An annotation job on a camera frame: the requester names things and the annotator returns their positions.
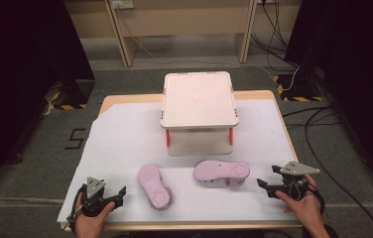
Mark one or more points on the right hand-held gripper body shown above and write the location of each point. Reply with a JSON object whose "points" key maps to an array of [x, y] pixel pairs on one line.
{"points": [[295, 169]]}

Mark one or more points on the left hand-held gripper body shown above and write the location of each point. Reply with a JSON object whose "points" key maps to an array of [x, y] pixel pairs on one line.
{"points": [[94, 187]]}

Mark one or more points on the pink sandal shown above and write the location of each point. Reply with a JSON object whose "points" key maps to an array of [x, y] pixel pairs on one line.
{"points": [[219, 170], [153, 185]]}

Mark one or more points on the clear storage box white lid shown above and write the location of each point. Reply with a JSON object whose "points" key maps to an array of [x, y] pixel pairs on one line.
{"points": [[197, 99]]}

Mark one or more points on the person's left hand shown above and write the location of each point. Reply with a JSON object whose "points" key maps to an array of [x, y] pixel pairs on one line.
{"points": [[90, 226]]}

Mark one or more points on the person's right hand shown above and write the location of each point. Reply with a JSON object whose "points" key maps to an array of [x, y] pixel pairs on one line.
{"points": [[308, 208]]}

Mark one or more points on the white table cover sheet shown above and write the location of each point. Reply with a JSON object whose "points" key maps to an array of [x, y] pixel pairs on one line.
{"points": [[128, 139]]}

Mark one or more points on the striped black stand base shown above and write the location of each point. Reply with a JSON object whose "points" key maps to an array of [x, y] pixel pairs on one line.
{"points": [[298, 89], [70, 99]]}

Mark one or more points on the black curtain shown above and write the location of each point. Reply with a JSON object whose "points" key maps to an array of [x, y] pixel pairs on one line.
{"points": [[356, 66], [19, 82]]}

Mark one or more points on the beige wooden desk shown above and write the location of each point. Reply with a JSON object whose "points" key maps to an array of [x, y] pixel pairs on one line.
{"points": [[181, 20]]}

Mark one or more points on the white wall socket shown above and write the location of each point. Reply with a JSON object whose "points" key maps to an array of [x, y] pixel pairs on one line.
{"points": [[121, 4]]}

